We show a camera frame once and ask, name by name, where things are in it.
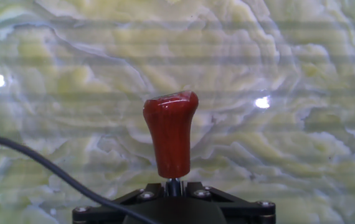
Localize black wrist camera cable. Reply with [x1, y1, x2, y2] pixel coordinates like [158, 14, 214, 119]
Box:
[0, 133, 159, 224]

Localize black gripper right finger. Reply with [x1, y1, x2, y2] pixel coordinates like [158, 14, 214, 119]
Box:
[183, 182, 277, 224]

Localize red clamp handle knob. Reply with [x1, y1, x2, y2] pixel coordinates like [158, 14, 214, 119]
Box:
[143, 90, 199, 197]

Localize green marble pattern mat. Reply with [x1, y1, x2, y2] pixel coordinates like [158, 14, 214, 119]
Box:
[0, 0, 355, 224]

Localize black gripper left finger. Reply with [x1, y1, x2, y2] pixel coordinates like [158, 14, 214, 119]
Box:
[72, 182, 168, 224]

